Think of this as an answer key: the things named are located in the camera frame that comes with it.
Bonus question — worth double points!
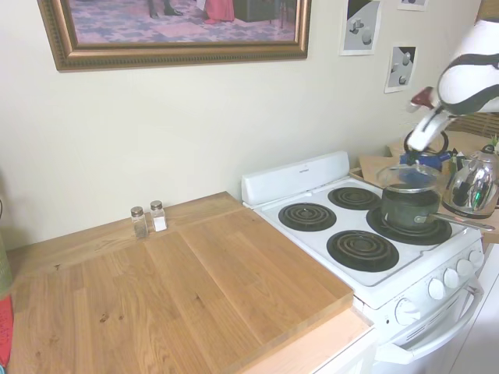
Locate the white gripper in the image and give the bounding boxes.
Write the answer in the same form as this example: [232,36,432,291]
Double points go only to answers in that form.
[403,108,450,164]

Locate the glass pot lid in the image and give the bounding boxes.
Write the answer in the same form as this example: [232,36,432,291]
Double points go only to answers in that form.
[375,160,441,194]

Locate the blue object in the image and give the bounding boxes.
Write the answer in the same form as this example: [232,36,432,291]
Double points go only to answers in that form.
[399,150,453,169]

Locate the brown cardboard box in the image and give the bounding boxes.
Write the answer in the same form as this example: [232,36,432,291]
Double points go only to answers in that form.
[348,141,410,185]

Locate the dark green saucepan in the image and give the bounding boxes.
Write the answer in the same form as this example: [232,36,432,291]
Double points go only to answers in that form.
[380,182,497,232]

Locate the shiny chrome electric kettle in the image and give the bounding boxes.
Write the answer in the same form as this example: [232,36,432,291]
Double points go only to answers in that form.
[440,144,499,219]

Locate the small black coil burner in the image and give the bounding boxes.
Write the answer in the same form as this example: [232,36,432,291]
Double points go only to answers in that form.
[278,202,338,231]
[327,186,385,211]

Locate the small grey shapes print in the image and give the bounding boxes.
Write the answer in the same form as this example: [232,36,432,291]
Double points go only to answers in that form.
[384,46,417,94]

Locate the large black coil burner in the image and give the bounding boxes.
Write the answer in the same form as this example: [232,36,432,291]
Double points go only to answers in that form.
[366,205,454,247]
[326,230,400,273]

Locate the large grey shapes print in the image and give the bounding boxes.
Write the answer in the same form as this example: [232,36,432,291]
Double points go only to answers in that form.
[338,0,382,57]

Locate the white electric stove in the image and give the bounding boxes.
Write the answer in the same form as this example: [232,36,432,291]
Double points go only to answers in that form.
[241,150,487,374]

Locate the cropped grey paper print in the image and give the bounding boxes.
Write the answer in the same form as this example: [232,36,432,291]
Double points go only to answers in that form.
[396,0,429,12]

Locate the glass salt shaker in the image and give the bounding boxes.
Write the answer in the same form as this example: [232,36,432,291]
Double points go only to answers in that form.
[149,199,168,233]

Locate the gold framed painting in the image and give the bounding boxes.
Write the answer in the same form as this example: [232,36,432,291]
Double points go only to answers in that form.
[37,0,313,72]

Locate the glass pepper shaker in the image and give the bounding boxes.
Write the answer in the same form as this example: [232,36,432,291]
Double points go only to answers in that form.
[129,206,149,239]

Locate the large wooden butcher block board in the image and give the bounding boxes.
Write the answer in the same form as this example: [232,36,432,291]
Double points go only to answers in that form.
[7,190,356,374]

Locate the red cloth item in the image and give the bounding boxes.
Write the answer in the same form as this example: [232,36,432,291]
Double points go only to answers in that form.
[0,295,16,368]

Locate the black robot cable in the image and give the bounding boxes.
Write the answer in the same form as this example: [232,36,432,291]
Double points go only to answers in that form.
[426,130,450,155]

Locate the red wrist camera mount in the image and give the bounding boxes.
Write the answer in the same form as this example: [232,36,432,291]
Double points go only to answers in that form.
[406,86,436,115]

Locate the white oven door handle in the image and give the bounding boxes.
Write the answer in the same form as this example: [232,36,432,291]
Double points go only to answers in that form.
[373,277,485,352]

